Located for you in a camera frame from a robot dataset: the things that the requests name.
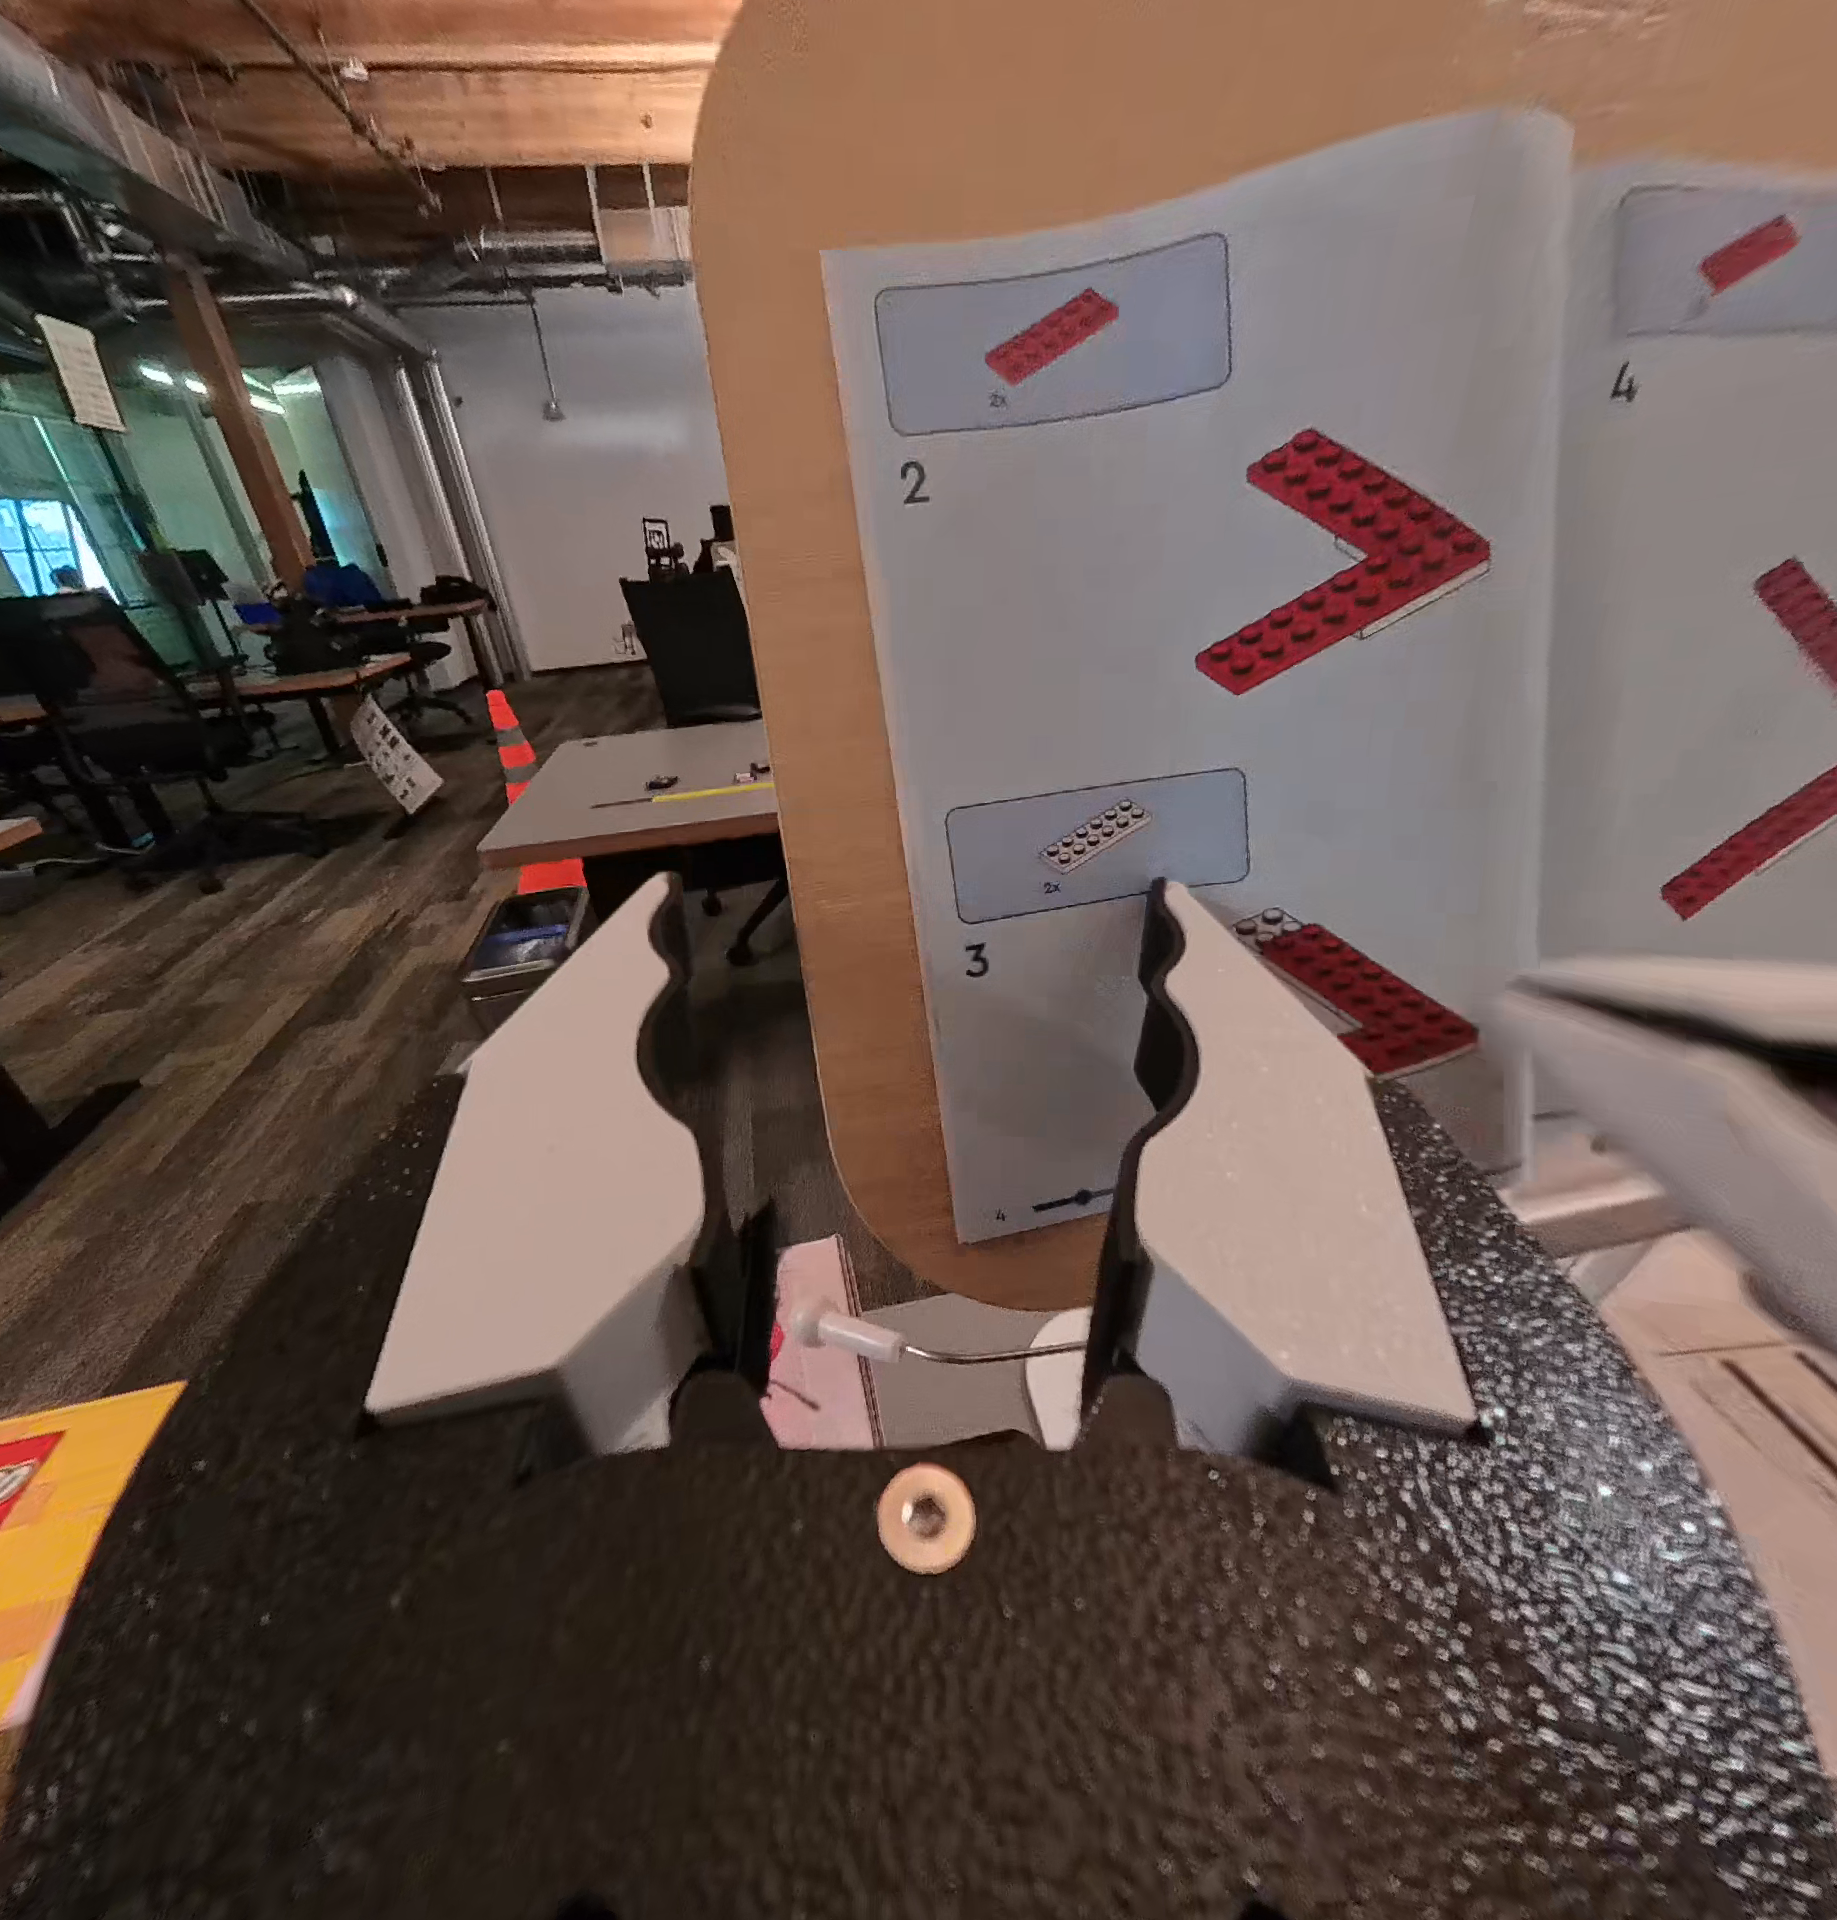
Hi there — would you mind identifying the white paper sign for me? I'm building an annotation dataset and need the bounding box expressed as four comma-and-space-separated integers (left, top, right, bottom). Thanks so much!
32, 313, 129, 437

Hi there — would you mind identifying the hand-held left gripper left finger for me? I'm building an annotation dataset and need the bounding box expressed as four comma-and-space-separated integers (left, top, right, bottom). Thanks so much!
361, 872, 783, 1455

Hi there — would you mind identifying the grey storage bin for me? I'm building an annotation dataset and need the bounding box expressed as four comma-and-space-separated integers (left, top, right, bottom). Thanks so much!
460, 887, 593, 1005

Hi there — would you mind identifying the white leaning sign board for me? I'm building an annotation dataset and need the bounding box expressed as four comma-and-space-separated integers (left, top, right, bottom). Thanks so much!
351, 695, 446, 816

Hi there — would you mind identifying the clear plastic bag with papers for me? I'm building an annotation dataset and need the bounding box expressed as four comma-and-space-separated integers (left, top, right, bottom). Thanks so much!
768, 1230, 1837, 1614

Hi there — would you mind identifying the wooden book stand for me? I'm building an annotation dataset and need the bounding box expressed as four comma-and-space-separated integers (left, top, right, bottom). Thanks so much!
689, 0, 1837, 1448

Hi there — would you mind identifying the wooden pillar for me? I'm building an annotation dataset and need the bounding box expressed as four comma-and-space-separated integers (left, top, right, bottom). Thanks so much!
161, 258, 317, 593

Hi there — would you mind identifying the lego set box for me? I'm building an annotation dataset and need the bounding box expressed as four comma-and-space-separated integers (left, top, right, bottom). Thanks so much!
0, 1380, 188, 1744

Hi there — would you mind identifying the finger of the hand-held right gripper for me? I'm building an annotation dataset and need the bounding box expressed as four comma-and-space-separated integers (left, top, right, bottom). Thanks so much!
1500, 991, 1837, 1344
1516, 958, 1837, 1058

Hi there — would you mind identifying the wooden office desk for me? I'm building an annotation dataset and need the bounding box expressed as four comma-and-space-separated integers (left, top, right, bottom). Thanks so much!
0, 652, 418, 783

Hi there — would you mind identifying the lego instruction booklet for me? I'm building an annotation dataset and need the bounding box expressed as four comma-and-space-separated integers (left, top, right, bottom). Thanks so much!
820, 105, 1837, 1247

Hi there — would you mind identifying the grey office desk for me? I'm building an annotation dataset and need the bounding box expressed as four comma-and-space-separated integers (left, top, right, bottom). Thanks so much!
476, 724, 783, 963

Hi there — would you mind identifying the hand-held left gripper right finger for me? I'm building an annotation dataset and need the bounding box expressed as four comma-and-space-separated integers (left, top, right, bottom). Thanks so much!
1083, 876, 1481, 1470

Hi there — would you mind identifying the orange traffic cone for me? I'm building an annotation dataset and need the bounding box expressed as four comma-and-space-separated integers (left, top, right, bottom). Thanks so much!
481, 688, 589, 900

